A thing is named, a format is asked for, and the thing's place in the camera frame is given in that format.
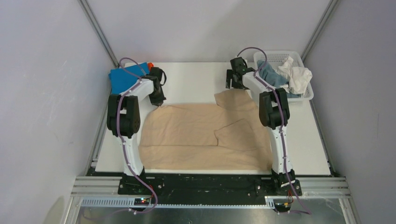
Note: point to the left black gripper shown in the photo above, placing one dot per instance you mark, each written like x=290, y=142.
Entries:
x=159, y=101

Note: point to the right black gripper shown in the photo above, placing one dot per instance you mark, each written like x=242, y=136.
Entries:
x=230, y=75

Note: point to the beige t shirt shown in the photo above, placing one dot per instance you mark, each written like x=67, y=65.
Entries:
x=226, y=135

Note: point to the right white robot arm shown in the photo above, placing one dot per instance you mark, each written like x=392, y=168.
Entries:
x=274, y=114

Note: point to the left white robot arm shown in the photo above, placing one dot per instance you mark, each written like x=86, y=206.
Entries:
x=124, y=117

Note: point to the folded orange t shirt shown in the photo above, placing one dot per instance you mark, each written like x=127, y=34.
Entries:
x=150, y=65

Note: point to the grey blue t shirt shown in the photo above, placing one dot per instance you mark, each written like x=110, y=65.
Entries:
x=268, y=74

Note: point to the folded blue t shirt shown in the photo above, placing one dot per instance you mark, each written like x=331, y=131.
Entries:
x=121, y=80

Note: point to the white t shirt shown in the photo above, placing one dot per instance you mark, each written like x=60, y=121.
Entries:
x=297, y=77

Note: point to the left controller board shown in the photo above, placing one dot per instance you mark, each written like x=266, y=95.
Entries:
x=142, y=201

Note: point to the controller board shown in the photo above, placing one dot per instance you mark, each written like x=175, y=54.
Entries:
x=142, y=201
x=282, y=207

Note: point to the right controller board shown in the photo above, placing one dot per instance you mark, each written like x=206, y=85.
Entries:
x=282, y=207

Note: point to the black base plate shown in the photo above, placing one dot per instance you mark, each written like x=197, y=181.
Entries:
x=161, y=184

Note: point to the aluminium frame rail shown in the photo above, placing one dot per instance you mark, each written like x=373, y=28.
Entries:
x=103, y=192

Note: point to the left corner aluminium post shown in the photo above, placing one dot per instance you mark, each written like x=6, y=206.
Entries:
x=89, y=13

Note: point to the corner aluminium post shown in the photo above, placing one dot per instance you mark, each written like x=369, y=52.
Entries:
x=89, y=13
x=320, y=27

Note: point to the right corner aluminium post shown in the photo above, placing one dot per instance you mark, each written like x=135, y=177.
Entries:
x=320, y=27

